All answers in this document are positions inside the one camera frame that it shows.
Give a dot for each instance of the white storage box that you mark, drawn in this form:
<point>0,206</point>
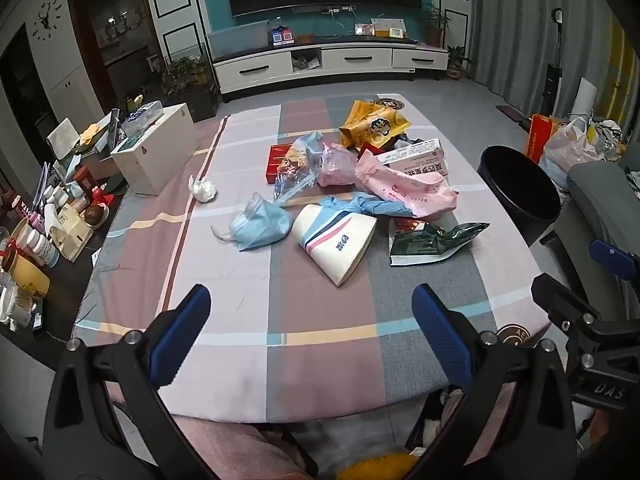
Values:
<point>160,155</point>

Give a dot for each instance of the glass fish tank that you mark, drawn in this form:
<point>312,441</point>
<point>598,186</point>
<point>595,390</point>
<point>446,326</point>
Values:
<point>237,40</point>

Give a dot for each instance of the small photo frame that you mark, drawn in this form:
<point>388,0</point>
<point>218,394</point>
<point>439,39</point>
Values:
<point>365,29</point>

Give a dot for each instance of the brown round jar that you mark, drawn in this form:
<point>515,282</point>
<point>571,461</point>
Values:
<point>94,216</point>

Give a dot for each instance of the small potted plant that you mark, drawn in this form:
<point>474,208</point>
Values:
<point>455,67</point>

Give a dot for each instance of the upright vacuum cleaner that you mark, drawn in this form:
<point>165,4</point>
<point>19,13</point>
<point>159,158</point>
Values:
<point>550,85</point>

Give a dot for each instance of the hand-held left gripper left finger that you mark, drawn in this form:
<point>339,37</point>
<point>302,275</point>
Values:
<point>182,330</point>

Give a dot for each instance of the blue wrapper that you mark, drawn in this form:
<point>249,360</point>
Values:
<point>365,205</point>

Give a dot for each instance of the dark red floor mat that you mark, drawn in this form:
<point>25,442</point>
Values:
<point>512,112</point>

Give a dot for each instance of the white striped paper cup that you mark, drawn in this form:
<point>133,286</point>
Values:
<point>330,245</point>

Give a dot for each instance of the white plastic bag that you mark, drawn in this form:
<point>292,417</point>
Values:
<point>565,152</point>

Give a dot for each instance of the yellow mug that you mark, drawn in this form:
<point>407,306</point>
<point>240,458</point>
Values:
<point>30,275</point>

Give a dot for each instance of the grey curtain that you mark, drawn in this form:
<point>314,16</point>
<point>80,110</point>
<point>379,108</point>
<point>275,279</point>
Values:
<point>510,35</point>

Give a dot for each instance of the black trash bin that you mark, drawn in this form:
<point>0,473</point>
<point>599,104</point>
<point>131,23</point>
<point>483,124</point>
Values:
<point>520,195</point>

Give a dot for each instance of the plaid tablecloth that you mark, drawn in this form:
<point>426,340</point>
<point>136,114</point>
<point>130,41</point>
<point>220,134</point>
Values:
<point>300,320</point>

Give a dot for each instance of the grey sofa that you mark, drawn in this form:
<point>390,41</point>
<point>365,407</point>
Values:
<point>600,200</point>

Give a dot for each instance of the tall potted plant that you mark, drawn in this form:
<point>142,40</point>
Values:
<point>435,35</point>

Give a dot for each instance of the dark wooden display cabinet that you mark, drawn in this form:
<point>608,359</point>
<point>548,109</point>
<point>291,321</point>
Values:
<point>115,25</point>

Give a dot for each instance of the person's pink clothing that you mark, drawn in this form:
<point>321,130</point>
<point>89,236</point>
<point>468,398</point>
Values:
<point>225,445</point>

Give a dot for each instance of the white desk calendar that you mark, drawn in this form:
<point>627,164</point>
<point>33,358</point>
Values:
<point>389,27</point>

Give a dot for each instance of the white tissue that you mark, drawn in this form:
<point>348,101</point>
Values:
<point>204,190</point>

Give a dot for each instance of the pink printed plastic bag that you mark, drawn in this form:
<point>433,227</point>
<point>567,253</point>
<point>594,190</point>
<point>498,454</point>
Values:
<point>400,187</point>

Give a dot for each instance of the white television cabinet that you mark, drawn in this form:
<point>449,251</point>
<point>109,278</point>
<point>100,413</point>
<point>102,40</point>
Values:
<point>350,57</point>

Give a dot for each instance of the white cylinder appliance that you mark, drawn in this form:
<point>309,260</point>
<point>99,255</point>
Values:
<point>585,95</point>

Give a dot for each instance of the pile of clothes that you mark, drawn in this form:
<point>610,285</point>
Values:
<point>607,137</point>

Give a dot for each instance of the white medicine box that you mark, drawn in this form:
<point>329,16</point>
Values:
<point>417,157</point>

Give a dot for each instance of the black white packet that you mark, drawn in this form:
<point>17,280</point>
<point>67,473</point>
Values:
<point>400,142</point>

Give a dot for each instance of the white pill bottle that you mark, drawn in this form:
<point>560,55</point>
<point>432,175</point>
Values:
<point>42,250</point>

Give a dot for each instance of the clear plastic bag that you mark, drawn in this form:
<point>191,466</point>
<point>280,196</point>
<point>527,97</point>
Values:
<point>300,160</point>

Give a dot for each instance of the blue face mask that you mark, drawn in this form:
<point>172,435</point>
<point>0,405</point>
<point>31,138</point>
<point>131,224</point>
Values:
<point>260,225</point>

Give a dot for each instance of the yellow curtain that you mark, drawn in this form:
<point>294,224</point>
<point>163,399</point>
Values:
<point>620,75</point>

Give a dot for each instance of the red cigarette box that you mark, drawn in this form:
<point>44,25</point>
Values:
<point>275,162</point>

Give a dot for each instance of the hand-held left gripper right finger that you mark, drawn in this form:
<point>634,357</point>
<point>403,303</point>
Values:
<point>442,335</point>

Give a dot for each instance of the black wall clock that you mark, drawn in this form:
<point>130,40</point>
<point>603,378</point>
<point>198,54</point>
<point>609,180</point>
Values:
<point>45,21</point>

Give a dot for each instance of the clear plastic container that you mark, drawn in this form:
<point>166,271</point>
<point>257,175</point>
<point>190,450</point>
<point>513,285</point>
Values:
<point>142,116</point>

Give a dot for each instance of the potted plants in dark planter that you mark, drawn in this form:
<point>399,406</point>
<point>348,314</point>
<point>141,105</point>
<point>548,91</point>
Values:
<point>187,72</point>

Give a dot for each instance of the green foil packet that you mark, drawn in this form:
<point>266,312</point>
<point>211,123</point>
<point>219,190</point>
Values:
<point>425,245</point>

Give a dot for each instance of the yellow snack bag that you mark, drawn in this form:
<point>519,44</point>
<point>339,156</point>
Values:
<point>370,125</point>

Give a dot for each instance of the orange shopping bag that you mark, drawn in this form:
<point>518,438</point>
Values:
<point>537,137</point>

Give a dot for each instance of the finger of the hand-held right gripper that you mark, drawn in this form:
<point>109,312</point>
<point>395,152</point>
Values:
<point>560,300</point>
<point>612,258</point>

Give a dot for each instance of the beige tissue box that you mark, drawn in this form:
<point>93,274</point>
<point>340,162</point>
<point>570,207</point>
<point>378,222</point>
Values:
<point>70,232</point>

